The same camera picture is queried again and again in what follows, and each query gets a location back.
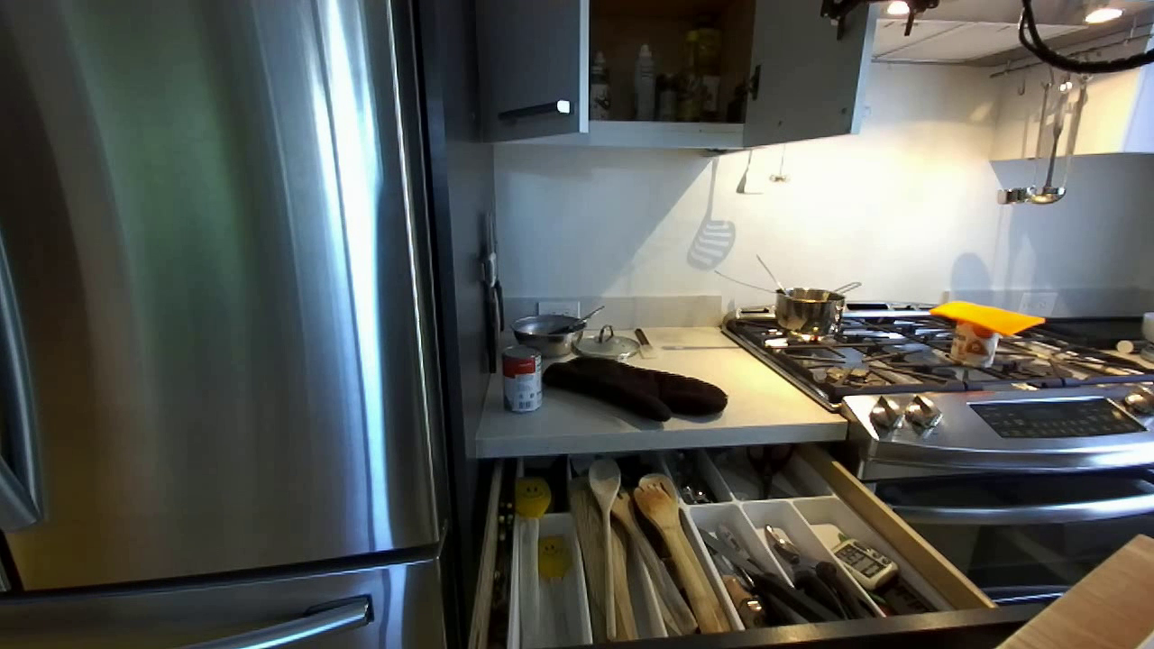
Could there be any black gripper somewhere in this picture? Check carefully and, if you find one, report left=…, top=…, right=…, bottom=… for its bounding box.
left=820, top=0, right=936, bottom=36

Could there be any white cabinet door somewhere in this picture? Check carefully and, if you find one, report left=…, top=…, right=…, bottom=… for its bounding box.
left=741, top=0, right=873, bottom=150
left=468, top=0, right=595, bottom=139

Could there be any steel range hood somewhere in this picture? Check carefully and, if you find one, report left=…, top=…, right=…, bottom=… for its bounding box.
left=866, top=0, right=1154, bottom=67

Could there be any white bottle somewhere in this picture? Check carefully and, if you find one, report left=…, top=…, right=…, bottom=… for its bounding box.
left=632, top=39, right=661, bottom=124

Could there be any hanging steel ladle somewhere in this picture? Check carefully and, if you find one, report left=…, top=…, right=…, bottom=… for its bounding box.
left=1001, top=71, right=1075, bottom=209

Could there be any steel saucepan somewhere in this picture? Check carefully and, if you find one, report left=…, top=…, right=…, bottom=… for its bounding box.
left=772, top=280, right=866, bottom=344

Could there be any orange plastic board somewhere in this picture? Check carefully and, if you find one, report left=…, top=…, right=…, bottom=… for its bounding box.
left=929, top=297, right=1051, bottom=339

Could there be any steel stove knob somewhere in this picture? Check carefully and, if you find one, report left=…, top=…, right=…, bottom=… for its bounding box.
left=906, top=394, right=945, bottom=431
left=868, top=394, right=908, bottom=436

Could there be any glass pot lid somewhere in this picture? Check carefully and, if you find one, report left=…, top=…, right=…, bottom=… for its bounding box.
left=578, top=321, right=664, bottom=368

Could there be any metal bowl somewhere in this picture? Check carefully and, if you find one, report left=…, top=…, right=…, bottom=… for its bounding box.
left=512, top=310, right=591, bottom=365

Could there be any steel gas stove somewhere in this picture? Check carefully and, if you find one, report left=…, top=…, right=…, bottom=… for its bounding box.
left=717, top=299, right=1154, bottom=607

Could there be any small can with label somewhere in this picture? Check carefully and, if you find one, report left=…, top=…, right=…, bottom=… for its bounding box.
left=499, top=344, right=549, bottom=418

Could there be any white drawer organizer tray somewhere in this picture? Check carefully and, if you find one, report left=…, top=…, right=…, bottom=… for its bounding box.
left=680, top=489, right=947, bottom=626

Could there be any wooden spatula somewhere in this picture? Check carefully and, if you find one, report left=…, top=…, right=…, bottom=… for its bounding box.
left=632, top=467, right=741, bottom=638

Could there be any wooden spoon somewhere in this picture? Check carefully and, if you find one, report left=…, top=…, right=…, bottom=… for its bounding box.
left=584, top=455, right=641, bottom=642

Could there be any small digital thermometer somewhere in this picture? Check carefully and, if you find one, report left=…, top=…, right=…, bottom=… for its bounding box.
left=831, top=536, right=903, bottom=594

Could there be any wooden utensil drawer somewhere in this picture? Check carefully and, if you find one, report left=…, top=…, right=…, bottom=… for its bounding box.
left=466, top=442, right=1001, bottom=649

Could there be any yellow kitchen utensil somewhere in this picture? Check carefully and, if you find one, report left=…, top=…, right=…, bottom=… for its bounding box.
left=512, top=473, right=559, bottom=523

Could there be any light wooden board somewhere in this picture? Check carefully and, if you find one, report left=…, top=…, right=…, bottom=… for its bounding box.
left=992, top=529, right=1154, bottom=649

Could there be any stainless steel fridge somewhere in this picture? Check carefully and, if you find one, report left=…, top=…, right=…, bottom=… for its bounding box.
left=0, top=0, right=453, bottom=649

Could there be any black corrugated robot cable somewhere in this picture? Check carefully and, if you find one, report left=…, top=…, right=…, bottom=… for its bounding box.
left=1013, top=0, right=1154, bottom=77

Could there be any white wall cabinet body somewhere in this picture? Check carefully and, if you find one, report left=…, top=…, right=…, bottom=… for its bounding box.
left=584, top=0, right=759, bottom=155

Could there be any metal bar door handle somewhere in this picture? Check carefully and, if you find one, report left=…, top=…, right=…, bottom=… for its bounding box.
left=495, top=96, right=578, bottom=127

